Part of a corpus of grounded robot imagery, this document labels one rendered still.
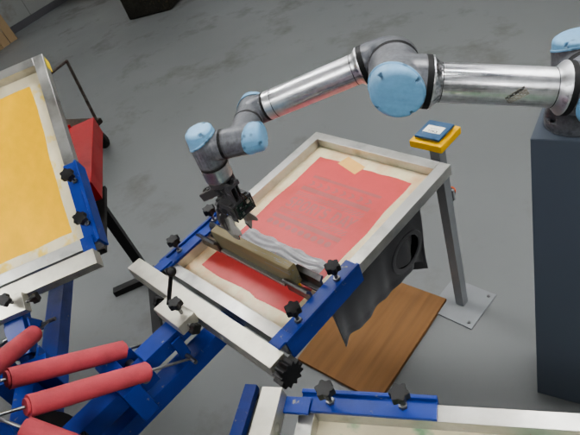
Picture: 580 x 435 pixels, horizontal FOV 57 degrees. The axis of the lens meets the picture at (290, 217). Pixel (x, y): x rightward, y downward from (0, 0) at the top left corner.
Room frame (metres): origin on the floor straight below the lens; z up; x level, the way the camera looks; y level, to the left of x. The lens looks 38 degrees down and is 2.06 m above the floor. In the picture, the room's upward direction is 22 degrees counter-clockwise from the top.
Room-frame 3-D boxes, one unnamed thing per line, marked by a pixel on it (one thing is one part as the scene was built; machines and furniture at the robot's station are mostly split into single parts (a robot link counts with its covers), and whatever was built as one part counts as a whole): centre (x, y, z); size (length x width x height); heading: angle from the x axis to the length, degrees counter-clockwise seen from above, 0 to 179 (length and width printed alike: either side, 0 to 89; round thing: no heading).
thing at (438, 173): (1.34, -0.04, 0.97); 0.79 x 0.58 x 0.04; 122
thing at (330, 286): (0.98, 0.01, 0.97); 0.30 x 0.05 x 0.07; 122
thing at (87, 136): (2.20, 0.90, 1.06); 0.61 x 0.46 x 0.12; 2
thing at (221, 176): (1.21, 0.13, 1.34); 0.08 x 0.08 x 0.05
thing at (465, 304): (1.54, -0.58, 0.48); 0.22 x 0.22 x 0.96; 32
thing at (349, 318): (1.22, -0.19, 0.77); 0.46 x 0.09 x 0.36; 122
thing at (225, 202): (1.20, 0.13, 1.26); 0.09 x 0.08 x 0.12; 33
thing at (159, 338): (1.04, 0.43, 1.02); 0.17 x 0.06 x 0.05; 122
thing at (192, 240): (1.45, 0.31, 0.98); 0.30 x 0.05 x 0.07; 122
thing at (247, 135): (1.19, 0.03, 1.42); 0.11 x 0.11 x 0.08; 70
